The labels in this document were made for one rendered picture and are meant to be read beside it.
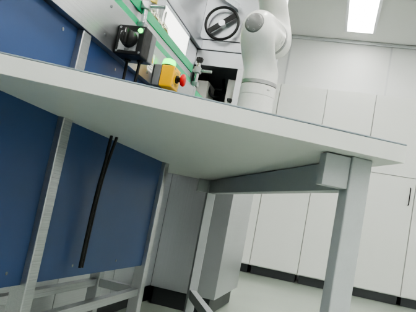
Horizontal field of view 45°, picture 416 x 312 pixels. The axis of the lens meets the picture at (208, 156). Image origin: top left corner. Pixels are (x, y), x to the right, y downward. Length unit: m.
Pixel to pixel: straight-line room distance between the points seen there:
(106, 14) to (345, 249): 0.80
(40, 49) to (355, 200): 0.70
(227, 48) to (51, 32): 1.95
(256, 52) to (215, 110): 0.83
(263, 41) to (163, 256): 1.61
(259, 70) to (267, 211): 3.97
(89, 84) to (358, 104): 4.97
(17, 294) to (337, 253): 0.69
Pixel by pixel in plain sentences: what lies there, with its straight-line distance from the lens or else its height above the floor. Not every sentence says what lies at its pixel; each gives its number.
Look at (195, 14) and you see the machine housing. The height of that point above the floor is 1.65.
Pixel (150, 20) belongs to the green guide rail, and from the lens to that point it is 1.61.
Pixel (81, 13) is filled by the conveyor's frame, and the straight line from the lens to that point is 1.21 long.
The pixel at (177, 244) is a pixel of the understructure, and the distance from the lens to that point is 2.87.
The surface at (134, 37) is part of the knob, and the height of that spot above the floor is 0.96.
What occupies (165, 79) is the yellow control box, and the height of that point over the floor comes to 0.95.
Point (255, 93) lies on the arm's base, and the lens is 1.64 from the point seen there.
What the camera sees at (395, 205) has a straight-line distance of 5.54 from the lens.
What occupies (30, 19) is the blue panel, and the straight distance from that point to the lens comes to 1.09.
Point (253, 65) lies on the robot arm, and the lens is 1.66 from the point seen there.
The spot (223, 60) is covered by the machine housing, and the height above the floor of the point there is 1.45.
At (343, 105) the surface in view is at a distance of 5.67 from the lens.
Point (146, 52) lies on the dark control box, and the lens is 1.35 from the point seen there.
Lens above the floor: 0.56
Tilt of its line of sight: 6 degrees up
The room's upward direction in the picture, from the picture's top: 11 degrees clockwise
